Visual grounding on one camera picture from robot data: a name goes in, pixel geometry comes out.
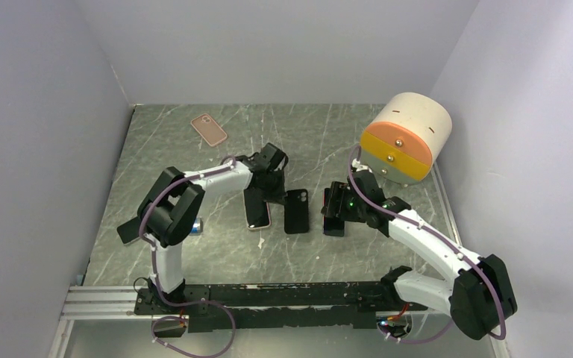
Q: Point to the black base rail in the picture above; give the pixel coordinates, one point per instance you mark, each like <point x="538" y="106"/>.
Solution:
<point x="358" y="304"/>

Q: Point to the aluminium frame rail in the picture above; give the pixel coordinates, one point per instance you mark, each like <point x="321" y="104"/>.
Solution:
<point x="99" y="303"/>

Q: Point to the round drawer cabinet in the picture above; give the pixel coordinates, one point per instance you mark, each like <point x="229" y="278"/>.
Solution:
<point x="404" y="140"/>

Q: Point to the blue grey small cylinder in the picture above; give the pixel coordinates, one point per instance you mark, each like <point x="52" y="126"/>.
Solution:
<point x="197" y="227"/>

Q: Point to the black smartphone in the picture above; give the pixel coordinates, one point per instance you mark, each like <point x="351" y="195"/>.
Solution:
<point x="129" y="231"/>
<point x="259" y="217"/>

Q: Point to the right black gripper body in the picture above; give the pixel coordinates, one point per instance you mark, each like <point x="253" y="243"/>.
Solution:
<point x="354" y="207"/>

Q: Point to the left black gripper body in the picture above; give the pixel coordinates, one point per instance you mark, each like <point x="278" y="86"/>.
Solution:
<point x="273" y="187"/>

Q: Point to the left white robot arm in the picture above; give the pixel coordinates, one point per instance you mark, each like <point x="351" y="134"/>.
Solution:
<point x="166" y="216"/>

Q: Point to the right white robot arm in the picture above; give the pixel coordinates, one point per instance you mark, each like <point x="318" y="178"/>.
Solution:
<point x="474" y="290"/>

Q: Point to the pink phone case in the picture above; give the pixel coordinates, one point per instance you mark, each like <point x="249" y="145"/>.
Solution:
<point x="209" y="130"/>

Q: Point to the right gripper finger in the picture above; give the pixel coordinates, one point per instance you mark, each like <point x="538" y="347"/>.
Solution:
<point x="333" y="227"/>
<point x="330" y="203"/>

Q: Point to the black phone case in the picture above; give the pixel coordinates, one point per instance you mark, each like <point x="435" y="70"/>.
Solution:
<point x="296" y="212"/>

